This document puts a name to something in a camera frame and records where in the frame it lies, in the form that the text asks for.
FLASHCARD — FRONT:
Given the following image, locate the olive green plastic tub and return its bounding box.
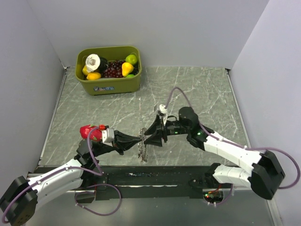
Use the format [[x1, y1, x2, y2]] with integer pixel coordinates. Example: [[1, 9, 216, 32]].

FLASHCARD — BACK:
[[75, 46, 142, 96]]

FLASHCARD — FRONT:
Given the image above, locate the dark red grape bunch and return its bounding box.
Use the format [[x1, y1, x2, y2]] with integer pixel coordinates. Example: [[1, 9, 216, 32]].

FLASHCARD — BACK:
[[101, 60, 126, 78]]

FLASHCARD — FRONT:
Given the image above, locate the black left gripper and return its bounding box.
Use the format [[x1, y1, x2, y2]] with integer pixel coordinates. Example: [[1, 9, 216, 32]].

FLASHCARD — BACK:
[[92, 129, 142, 157]]

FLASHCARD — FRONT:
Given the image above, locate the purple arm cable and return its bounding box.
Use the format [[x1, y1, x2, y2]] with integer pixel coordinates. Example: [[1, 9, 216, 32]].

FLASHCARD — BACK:
[[1, 127, 104, 224], [166, 87, 301, 190]]

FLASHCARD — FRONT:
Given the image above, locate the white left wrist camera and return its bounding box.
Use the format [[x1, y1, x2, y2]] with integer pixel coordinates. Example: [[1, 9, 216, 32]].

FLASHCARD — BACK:
[[99, 125, 115, 143]]

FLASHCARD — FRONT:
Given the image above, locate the white black cylinder toy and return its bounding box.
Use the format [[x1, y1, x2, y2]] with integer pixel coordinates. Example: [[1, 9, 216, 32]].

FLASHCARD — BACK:
[[85, 54, 109, 73]]

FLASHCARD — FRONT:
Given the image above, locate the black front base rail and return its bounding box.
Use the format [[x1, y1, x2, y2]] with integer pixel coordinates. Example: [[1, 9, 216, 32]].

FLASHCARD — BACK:
[[35, 165, 233, 201]]

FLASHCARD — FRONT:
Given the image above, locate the red dragon fruit toy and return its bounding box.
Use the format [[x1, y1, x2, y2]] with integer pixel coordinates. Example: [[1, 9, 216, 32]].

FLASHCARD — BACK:
[[79, 124, 106, 141]]

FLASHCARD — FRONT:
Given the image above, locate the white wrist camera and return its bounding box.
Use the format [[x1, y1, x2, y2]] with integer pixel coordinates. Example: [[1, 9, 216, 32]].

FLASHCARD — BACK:
[[154, 104, 168, 126], [99, 125, 115, 143]]

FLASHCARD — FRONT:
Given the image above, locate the green apple toy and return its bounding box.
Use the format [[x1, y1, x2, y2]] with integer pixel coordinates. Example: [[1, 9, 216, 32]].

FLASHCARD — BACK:
[[125, 54, 138, 65]]

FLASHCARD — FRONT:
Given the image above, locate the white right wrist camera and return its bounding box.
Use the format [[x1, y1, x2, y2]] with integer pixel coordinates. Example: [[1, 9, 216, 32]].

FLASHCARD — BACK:
[[154, 104, 168, 126]]

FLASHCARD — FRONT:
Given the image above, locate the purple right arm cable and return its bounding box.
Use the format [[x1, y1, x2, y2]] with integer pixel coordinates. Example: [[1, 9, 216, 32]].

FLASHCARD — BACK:
[[166, 87, 301, 190]]

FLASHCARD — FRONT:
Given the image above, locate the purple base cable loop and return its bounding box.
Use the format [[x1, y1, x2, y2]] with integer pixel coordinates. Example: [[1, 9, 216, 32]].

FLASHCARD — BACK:
[[74, 183, 122, 216]]

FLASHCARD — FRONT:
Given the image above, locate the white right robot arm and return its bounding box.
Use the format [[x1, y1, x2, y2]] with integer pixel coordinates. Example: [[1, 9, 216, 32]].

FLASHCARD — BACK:
[[144, 105, 285, 200]]

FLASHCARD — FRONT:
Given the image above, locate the yellow pear toy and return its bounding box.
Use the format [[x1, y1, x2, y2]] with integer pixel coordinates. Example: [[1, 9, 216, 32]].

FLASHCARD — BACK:
[[121, 62, 134, 77]]

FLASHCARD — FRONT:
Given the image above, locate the yellow lemon toy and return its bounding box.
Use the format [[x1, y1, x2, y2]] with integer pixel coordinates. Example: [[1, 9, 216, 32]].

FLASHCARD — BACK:
[[87, 72, 102, 81]]

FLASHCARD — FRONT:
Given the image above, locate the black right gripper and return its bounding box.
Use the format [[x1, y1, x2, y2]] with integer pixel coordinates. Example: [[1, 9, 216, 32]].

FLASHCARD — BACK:
[[144, 114, 190, 147]]

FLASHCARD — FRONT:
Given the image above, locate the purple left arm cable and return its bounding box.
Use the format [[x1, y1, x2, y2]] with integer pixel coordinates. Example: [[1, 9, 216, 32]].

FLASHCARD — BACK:
[[1, 127, 104, 224]]

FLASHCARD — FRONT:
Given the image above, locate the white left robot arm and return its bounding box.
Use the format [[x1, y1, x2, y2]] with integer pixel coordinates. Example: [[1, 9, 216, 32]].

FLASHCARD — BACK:
[[0, 128, 142, 226]]

